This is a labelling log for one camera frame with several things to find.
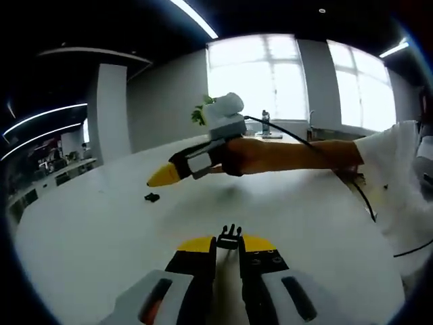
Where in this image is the bright window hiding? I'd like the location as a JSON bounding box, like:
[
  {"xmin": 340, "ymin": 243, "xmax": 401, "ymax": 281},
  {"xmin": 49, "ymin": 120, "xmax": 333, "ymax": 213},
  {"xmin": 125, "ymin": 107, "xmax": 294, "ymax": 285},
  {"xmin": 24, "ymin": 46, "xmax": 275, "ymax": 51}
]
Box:
[
  {"xmin": 327, "ymin": 39, "xmax": 397, "ymax": 133},
  {"xmin": 206, "ymin": 33, "xmax": 309, "ymax": 123}
]

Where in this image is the white office desk row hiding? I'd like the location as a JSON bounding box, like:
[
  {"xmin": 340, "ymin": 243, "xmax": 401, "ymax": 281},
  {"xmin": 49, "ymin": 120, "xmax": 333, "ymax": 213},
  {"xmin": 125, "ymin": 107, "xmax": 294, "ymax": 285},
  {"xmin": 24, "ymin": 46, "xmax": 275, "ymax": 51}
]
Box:
[{"xmin": 6, "ymin": 157, "xmax": 99, "ymax": 217}]

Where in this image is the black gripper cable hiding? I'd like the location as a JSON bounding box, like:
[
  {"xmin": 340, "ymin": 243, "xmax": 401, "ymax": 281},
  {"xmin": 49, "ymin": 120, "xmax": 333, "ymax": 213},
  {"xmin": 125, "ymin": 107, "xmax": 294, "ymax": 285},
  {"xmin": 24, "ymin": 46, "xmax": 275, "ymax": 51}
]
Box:
[{"xmin": 243, "ymin": 114, "xmax": 378, "ymax": 223}]

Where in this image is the black pronged plastic buckle part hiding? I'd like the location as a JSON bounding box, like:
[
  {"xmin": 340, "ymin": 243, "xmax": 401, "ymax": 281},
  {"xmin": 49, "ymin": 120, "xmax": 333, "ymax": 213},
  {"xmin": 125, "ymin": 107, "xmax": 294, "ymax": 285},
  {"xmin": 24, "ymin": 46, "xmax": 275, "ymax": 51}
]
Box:
[{"xmin": 216, "ymin": 223, "xmax": 243, "ymax": 251}]

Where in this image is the clear bottle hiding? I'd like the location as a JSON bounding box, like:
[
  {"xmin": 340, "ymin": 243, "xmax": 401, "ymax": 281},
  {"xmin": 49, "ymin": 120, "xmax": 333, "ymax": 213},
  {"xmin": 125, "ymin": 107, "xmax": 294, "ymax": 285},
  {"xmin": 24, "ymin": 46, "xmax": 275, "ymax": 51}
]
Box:
[{"xmin": 260, "ymin": 109, "xmax": 273, "ymax": 136}]

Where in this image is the person's right hand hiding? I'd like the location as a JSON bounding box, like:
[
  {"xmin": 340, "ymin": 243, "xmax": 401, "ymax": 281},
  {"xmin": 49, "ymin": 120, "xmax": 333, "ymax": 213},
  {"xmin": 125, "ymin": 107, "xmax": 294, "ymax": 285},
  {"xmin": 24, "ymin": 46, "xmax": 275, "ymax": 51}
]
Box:
[{"xmin": 209, "ymin": 137, "xmax": 271, "ymax": 177}]

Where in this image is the potted green plant white pot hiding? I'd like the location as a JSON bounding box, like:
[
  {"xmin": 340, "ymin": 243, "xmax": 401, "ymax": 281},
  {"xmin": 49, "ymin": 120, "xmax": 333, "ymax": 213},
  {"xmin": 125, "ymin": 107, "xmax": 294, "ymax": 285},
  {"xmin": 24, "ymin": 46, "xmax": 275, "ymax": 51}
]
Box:
[{"xmin": 191, "ymin": 94, "xmax": 217, "ymax": 127}]

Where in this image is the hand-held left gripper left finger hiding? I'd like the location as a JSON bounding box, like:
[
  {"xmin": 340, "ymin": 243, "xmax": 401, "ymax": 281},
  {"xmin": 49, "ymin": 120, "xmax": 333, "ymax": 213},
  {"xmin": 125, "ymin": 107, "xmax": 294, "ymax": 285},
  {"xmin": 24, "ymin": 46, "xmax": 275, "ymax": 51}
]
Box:
[{"xmin": 97, "ymin": 235, "xmax": 217, "ymax": 325}]

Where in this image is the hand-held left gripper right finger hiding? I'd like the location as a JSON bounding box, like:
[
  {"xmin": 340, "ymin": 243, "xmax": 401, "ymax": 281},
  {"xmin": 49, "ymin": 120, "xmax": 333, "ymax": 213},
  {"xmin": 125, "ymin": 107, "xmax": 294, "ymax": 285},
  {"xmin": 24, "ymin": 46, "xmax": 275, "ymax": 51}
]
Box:
[{"xmin": 238, "ymin": 233, "xmax": 339, "ymax": 325}]

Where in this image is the white ceiling light strip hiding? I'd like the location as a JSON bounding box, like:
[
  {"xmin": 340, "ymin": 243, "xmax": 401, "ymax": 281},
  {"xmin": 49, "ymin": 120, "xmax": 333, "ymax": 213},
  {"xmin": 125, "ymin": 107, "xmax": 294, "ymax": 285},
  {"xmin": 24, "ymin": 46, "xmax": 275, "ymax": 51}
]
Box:
[
  {"xmin": 2, "ymin": 103, "xmax": 88, "ymax": 136},
  {"xmin": 378, "ymin": 39, "xmax": 412, "ymax": 58},
  {"xmin": 168, "ymin": 0, "xmax": 219, "ymax": 39},
  {"xmin": 0, "ymin": 121, "xmax": 84, "ymax": 160}
]

